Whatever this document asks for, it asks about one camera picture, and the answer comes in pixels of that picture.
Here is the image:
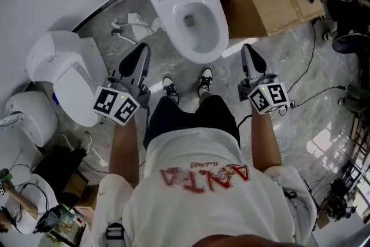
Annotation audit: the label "person's left forearm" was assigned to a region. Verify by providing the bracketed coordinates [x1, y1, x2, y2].
[108, 117, 145, 186]

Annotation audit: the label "person's black shorts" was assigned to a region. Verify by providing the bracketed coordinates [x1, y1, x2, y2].
[143, 94, 241, 150]

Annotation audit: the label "black round chair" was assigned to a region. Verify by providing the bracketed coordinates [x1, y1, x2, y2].
[325, 0, 370, 54]

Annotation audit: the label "small brown cardboard box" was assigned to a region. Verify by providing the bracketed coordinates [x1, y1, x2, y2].
[62, 172, 101, 212]

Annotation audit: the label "black floor cable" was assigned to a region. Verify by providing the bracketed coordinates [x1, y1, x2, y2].
[287, 21, 317, 90]
[290, 85, 347, 108]

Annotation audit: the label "white ceramic toilet bowl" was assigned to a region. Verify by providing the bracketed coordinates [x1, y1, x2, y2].
[150, 0, 230, 64]

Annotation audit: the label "white rounded toilet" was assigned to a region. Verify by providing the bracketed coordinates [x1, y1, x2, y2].
[0, 91, 58, 148]

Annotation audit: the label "person's sneaker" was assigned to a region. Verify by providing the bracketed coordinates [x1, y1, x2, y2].
[198, 67, 213, 98]
[162, 75, 180, 105]

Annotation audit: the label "person's right forearm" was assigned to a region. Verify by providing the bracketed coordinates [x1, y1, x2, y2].
[250, 112, 283, 171]

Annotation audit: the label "person's white printed t-shirt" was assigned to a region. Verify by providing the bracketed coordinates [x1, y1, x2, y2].
[91, 127, 317, 247]

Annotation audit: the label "person's face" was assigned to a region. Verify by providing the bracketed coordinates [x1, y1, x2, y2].
[189, 234, 280, 247]

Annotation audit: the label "grey-green box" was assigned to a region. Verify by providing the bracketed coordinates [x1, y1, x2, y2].
[345, 83, 370, 113]

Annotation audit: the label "grey harness strap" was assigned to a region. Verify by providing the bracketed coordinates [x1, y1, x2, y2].
[105, 222, 125, 241]
[284, 190, 299, 204]

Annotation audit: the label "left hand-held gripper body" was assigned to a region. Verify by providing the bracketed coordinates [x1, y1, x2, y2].
[92, 77, 152, 126]

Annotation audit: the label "white toilet with boxy back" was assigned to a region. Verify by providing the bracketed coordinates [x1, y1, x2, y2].
[25, 30, 109, 128]

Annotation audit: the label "black tripod equipment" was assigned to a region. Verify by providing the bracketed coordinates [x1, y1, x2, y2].
[323, 176, 358, 222]

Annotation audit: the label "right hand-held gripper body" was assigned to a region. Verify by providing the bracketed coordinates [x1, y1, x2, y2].
[237, 74, 290, 116]

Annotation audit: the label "person's right sneaker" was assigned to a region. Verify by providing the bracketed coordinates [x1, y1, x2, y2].
[198, 67, 213, 98]

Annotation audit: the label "person's left sneaker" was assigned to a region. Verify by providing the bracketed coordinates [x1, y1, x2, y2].
[162, 75, 180, 105]

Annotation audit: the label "crumpled white tissue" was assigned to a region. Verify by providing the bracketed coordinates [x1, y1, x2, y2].
[127, 12, 154, 40]
[151, 16, 168, 34]

